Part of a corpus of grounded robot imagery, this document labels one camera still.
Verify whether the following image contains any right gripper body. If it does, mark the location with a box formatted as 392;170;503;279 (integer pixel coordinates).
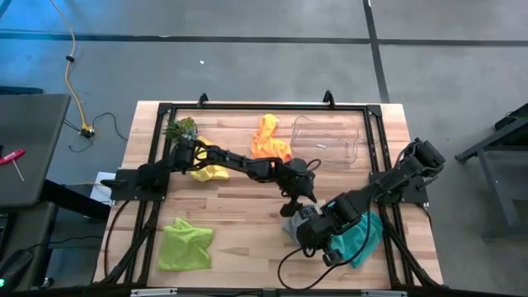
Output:
296;205;347;253

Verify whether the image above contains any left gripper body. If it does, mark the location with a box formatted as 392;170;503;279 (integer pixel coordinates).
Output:
282;158;318;198

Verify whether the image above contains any grey microfiber towel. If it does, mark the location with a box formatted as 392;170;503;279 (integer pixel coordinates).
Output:
281;210;309;245

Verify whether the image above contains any orange microfiber towel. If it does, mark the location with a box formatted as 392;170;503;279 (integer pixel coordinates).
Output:
250;113;294;163

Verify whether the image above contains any clear plastic bin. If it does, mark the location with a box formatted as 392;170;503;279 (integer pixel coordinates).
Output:
290;115;361;164

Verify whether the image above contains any yellow microfiber towel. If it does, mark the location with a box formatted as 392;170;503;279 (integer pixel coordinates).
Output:
189;135;231;183

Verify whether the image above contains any teal microfiber towel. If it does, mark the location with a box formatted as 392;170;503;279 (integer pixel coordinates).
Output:
328;209;384;270

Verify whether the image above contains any lime green microfiber towel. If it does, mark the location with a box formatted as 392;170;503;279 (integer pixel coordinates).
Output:
157;217;215;273

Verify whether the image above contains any small potted succulent plant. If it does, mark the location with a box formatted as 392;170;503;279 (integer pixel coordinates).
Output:
163;116;200;144

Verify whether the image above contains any dark metal bench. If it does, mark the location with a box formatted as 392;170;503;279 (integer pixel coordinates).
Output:
455;101;528;241

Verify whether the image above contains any dark grey low cabinet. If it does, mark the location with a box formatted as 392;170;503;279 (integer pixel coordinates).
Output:
0;200;59;292

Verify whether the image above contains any dark grey desk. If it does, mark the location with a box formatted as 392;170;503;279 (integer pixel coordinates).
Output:
0;93;111;220

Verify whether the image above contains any black rounded device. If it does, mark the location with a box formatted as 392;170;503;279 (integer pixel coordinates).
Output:
0;248;35;290

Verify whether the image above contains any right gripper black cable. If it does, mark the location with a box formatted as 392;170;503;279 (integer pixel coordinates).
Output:
276;193;375;292

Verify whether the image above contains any silver mounting bracket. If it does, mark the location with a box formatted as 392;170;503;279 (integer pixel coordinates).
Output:
130;288;179;297
361;289;408;297

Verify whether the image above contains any black aluminium table frame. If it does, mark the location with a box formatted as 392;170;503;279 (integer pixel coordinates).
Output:
92;89;445;290

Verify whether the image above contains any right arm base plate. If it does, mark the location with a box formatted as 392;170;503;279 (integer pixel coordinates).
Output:
369;170;431;205

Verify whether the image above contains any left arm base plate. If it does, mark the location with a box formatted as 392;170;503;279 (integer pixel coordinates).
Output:
109;167;170;203

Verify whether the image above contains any left arm base cable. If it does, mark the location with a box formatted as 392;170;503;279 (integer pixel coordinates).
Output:
103;200;133;278

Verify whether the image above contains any thin black floor cable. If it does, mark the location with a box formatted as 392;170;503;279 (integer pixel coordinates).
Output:
64;111;130;154

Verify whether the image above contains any yellow extension cable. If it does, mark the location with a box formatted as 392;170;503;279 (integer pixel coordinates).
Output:
48;0;96;139

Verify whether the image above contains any red-handled screwdriver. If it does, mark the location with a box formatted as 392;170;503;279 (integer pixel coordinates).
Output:
0;148;27;183

